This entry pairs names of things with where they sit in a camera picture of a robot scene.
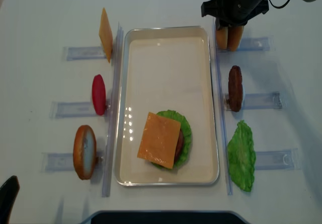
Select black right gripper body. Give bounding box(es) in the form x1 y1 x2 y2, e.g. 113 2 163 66
201 0 269 29

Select sesame top bun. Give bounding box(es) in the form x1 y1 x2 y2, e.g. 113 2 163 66
216 27 228 50

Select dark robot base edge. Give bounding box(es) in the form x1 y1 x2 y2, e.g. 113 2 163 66
89 211 246 223

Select standing brown meat patty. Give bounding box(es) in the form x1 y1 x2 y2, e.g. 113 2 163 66
228 65 244 112

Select lettuce leaf in burger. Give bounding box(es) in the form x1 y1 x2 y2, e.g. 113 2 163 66
157 110 192 169

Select standing cheese slice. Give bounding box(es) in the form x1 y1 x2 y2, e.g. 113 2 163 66
99 8 113 63

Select standing green lettuce leaf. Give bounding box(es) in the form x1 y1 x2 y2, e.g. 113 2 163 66
227 120 256 192

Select meat patty in burger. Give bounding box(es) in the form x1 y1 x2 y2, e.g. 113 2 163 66
174 130 184 163

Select cheese slice on burger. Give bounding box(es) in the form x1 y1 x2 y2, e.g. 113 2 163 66
137 112 181 169

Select clear holder under lettuce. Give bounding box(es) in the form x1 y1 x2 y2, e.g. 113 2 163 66
255 148 300 170

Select standing red tomato slice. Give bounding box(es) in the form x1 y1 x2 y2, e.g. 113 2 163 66
92 74 106 116

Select clear holder under tomato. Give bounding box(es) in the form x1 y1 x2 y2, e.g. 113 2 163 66
49 101 98 119

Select clear holder under buns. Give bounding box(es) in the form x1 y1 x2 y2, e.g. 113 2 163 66
216 35 274 52

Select clear holder under patty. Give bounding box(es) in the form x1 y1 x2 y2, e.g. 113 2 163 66
241 92 283 110

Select white rectangular metal tray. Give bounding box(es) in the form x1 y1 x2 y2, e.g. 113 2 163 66
114 26 219 186

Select standing bun with grey face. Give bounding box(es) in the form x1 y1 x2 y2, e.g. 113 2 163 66
73 125 97 180

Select clear holder under bun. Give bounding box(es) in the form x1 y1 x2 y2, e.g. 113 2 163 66
40 153 75 173

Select black left gripper tip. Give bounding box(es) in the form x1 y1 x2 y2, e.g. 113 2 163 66
0 176 20 223

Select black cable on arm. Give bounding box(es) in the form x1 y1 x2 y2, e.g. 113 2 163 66
266 0 293 9

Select right clear acrylic rail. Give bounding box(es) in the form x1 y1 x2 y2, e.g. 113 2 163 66
212 19 233 196

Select clear acrylic rail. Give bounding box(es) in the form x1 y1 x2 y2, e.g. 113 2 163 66
102 24 124 197
212 19 233 196

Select left clear acrylic rail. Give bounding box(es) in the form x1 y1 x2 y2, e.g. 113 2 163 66
102 24 124 197

